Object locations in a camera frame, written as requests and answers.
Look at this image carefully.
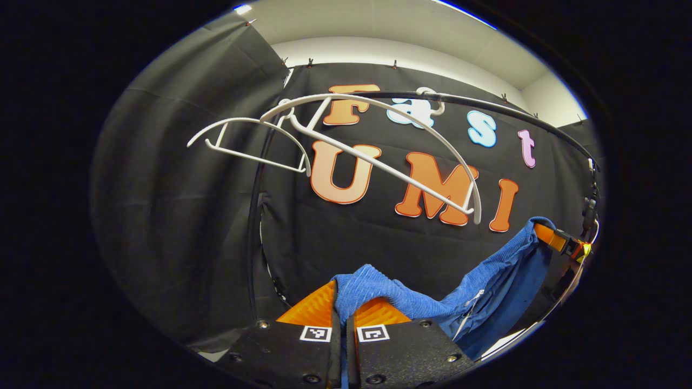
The blue corduroy jacket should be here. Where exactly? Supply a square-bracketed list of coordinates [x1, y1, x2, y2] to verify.
[331, 216, 557, 361]

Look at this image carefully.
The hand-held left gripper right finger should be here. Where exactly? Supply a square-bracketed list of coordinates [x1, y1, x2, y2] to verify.
[346, 296, 476, 389]

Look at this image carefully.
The black backdrop cloth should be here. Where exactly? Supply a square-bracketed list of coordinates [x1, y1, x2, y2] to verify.
[89, 14, 292, 352]
[259, 62, 603, 346]

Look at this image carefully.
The black clothes rail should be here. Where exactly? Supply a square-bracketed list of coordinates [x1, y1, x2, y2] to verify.
[246, 89, 601, 325]

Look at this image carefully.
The small white plastic hanger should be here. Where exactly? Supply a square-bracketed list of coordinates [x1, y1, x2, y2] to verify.
[187, 105, 313, 176]

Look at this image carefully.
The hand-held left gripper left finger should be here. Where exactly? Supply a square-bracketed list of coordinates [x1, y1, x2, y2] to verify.
[224, 280, 342, 389]

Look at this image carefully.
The large white plastic hanger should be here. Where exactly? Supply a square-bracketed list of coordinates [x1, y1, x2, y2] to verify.
[259, 86, 483, 225]

